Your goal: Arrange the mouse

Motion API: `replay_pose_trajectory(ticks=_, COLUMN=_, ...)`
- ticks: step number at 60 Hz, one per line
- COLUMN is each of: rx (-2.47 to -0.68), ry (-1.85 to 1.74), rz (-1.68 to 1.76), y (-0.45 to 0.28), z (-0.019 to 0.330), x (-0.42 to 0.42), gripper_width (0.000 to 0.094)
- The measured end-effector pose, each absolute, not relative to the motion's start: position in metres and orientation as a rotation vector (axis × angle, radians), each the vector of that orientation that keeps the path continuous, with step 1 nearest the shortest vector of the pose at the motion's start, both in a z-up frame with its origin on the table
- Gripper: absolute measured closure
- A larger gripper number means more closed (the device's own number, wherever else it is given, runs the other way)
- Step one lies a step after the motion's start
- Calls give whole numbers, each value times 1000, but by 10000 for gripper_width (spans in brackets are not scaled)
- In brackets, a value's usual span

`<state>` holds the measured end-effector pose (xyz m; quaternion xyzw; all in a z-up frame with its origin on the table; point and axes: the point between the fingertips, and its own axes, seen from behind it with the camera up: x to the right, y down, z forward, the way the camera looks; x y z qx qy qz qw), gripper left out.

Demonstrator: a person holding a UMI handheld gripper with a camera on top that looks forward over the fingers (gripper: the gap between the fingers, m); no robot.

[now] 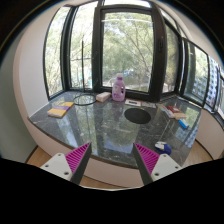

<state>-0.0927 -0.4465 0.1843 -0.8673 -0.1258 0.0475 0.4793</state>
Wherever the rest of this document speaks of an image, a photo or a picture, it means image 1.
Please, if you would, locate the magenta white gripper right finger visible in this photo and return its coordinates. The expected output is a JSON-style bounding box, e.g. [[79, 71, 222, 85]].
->
[[132, 143, 182, 185]]

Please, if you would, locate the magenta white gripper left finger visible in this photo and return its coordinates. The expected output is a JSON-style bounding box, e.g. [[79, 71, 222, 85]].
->
[[41, 143, 92, 185]]

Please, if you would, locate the blue white computer mouse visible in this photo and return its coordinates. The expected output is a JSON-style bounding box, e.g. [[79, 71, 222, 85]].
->
[[155, 141, 172, 155]]

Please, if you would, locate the round black mouse pad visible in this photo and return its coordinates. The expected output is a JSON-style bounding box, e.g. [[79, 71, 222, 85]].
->
[[124, 108, 151, 124]]

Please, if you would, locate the small blue box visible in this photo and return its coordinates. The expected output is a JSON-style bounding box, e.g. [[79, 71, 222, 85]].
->
[[178, 119, 189, 129]]

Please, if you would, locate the red white box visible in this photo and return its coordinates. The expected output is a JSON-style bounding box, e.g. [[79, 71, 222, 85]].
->
[[160, 105, 186, 120]]

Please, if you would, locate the flat white card box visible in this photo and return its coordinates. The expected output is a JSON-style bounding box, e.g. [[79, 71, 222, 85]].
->
[[125, 99, 142, 107]]

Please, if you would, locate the small beige box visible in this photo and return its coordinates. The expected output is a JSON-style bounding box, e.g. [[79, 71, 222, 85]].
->
[[96, 92, 111, 103]]

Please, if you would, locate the purple detergent bottle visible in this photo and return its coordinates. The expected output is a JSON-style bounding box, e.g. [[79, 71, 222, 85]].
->
[[112, 73, 126, 102]]

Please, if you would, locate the black framed window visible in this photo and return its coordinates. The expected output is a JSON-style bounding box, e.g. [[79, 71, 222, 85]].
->
[[44, 0, 224, 116]]

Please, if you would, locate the black wire ring stand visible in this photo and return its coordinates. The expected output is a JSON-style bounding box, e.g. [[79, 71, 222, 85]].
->
[[73, 42, 96, 106]]

